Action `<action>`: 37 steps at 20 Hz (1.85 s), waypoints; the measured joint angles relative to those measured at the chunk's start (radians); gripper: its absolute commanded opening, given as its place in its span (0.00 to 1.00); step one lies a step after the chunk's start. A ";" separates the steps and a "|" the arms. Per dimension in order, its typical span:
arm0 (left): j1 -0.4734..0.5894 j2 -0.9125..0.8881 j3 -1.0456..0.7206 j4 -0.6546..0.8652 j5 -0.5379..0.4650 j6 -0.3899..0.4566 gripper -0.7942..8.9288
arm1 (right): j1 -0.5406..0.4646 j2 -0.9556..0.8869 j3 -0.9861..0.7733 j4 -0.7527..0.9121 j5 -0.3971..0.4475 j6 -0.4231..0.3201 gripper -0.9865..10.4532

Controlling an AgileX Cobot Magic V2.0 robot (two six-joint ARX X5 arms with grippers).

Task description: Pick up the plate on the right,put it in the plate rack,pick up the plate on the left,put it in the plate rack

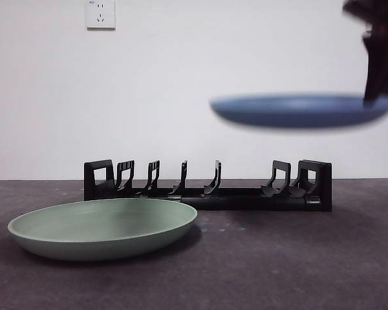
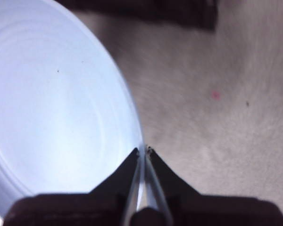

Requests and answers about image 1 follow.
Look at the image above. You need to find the white wall socket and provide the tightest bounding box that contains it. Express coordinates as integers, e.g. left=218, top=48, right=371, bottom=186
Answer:
left=86, top=0, right=116, bottom=32

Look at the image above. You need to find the light green round plate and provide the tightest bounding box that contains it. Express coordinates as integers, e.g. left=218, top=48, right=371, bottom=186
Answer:
left=6, top=198, right=199, bottom=262

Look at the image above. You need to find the blue round plate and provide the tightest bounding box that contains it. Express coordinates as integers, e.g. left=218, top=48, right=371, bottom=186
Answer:
left=208, top=92, right=388, bottom=130

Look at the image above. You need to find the black plastic plate rack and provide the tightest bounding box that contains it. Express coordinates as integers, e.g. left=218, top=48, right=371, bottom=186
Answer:
left=83, top=158, right=333, bottom=213

